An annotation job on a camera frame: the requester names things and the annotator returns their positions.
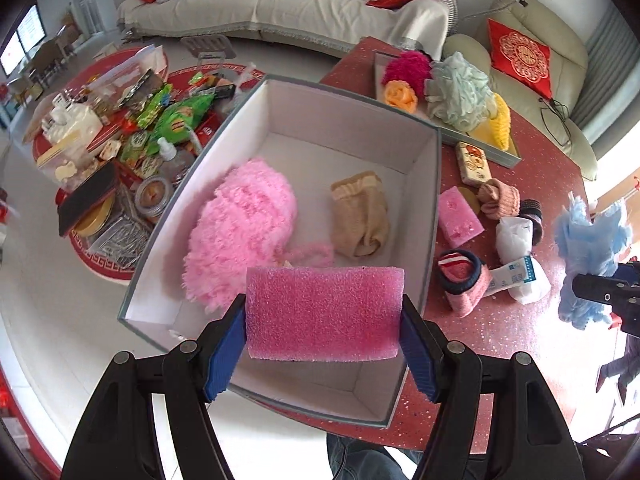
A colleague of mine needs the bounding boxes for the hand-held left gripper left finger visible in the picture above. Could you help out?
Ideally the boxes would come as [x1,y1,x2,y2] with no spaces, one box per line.
[60,294,248,480]

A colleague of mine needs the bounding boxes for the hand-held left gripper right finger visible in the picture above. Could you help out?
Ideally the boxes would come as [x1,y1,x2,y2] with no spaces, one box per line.
[397,294,586,480]

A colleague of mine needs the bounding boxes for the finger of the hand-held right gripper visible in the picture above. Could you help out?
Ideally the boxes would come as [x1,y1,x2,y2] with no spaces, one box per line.
[612,259,640,282]
[571,272,631,306]

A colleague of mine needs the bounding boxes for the blue fluffy cloth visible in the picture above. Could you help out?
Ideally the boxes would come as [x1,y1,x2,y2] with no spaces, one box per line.
[552,196,633,331]

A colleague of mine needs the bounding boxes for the pink navy striped sock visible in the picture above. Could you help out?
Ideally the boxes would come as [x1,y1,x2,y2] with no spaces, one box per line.
[436,249,493,318]

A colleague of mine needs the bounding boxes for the white plastic bag bundle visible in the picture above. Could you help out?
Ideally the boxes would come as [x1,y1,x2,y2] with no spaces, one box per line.
[495,216,552,306]

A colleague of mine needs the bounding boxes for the dark striped knit sock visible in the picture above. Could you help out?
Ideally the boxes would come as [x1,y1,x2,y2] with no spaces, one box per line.
[517,199,544,247]

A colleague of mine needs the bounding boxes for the large pink foam sponge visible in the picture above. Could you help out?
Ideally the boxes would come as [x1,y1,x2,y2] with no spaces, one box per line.
[246,266,406,362]

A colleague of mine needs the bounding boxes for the pink fluffy cloth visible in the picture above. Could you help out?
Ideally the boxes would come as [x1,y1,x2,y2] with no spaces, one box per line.
[182,157,335,309]

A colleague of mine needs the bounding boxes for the small pink foam sponge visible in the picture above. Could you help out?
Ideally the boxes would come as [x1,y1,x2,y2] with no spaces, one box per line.
[437,186,485,248]

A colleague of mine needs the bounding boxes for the beige sock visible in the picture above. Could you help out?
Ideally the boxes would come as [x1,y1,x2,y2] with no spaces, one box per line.
[330,171,391,259]

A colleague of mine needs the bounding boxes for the white grey storage box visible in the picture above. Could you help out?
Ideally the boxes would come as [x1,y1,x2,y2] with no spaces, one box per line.
[117,74,443,429]

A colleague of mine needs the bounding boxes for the person's blue jeans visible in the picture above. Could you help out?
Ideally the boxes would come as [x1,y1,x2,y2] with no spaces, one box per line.
[326,432,426,480]

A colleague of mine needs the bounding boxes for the pink knit sock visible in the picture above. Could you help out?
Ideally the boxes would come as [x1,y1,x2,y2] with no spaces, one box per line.
[477,180,522,221]

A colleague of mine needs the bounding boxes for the round red patterned table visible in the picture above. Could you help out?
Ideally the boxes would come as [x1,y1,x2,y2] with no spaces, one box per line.
[22,47,266,286]

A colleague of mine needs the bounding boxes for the grey rectangular tray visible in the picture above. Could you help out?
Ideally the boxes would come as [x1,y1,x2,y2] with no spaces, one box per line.
[372,50,522,168]

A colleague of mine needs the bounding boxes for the small patterned snack box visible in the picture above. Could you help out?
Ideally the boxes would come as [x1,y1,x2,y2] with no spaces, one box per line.
[455,141,493,187]

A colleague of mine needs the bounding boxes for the clear cookie jar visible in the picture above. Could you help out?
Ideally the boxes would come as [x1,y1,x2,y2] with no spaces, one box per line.
[135,176,176,218]

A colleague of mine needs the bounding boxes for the yellow knit item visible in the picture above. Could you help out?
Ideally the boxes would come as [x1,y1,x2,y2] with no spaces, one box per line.
[470,92,512,151]

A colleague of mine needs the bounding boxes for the clear spray bottle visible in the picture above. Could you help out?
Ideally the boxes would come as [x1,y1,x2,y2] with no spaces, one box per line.
[157,136,196,181]

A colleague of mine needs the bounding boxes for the black smartphone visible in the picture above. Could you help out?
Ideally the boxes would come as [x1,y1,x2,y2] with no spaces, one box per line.
[57,161,118,237]

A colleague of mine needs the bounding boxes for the cream armchair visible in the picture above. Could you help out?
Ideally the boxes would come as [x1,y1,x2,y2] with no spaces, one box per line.
[442,0,598,181]

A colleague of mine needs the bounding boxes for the pale green bath pouf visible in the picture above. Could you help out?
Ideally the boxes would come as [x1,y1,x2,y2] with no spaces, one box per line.
[425,52,496,133]

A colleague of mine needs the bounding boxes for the red patterned cushion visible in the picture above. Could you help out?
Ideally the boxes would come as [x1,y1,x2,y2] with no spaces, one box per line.
[487,17,553,101]

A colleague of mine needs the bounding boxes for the green chips bag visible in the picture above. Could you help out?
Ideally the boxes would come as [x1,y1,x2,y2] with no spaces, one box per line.
[152,95,216,143]

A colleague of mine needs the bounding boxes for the clear food container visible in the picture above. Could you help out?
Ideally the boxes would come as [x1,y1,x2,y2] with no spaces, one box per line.
[35,135,108,193]

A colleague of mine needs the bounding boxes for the pile of snack packets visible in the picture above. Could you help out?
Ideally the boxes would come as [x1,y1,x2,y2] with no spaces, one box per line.
[107,67,236,181]

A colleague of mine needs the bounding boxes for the orange fabric flower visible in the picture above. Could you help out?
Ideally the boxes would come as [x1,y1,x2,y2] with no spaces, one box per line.
[383,80,418,112]

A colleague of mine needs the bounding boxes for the white tissue box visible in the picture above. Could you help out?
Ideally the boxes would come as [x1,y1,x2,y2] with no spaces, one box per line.
[42,102,103,148]

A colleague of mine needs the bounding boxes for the magenta fluffy pom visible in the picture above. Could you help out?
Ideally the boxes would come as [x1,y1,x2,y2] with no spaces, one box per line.
[382,51,433,92]

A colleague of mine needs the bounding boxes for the clear zip bag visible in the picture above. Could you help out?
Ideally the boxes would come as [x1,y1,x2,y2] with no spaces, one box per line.
[82,44,168,86]

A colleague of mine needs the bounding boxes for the grey plastic stool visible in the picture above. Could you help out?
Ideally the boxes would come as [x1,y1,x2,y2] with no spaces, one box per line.
[180,35,236,61]

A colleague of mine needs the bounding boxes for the wooden dining chairs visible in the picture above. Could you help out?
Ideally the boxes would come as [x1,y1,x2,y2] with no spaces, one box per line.
[20,25,83,91]

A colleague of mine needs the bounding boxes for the beige covered sofa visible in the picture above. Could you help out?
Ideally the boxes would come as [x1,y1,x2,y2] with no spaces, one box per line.
[116,0,458,61]

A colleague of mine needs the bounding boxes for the window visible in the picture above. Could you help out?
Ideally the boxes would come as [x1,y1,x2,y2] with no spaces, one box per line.
[0,5,46,76]

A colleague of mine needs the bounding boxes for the black cable on armchair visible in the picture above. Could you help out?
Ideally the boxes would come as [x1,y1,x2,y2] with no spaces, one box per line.
[537,97,573,148]

